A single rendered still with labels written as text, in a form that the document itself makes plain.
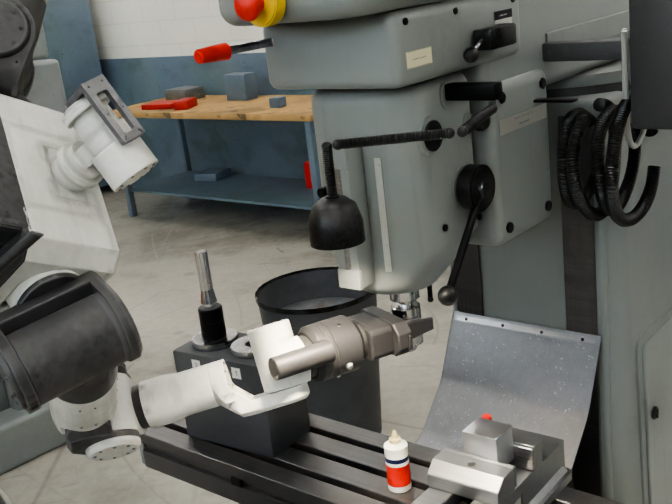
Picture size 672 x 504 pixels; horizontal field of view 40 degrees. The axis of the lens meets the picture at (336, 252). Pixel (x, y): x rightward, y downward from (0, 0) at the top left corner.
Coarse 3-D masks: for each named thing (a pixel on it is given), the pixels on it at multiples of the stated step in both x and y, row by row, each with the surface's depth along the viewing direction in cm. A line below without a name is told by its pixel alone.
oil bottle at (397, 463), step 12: (396, 432) 154; (384, 444) 156; (396, 444) 154; (396, 456) 154; (408, 456) 155; (396, 468) 154; (408, 468) 155; (396, 480) 155; (408, 480) 156; (396, 492) 156
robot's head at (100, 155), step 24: (72, 120) 111; (96, 120) 111; (120, 120) 113; (72, 144) 115; (96, 144) 112; (120, 144) 111; (144, 144) 114; (72, 168) 114; (96, 168) 116; (120, 168) 111; (144, 168) 112
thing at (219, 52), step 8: (264, 40) 131; (272, 40) 131; (200, 48) 122; (208, 48) 123; (216, 48) 123; (224, 48) 124; (232, 48) 126; (240, 48) 127; (248, 48) 128; (256, 48) 130; (200, 56) 122; (208, 56) 122; (216, 56) 123; (224, 56) 124
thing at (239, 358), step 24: (240, 336) 181; (192, 360) 176; (216, 360) 172; (240, 360) 170; (240, 384) 170; (216, 408) 176; (288, 408) 174; (192, 432) 183; (216, 432) 179; (240, 432) 175; (264, 432) 171; (288, 432) 175
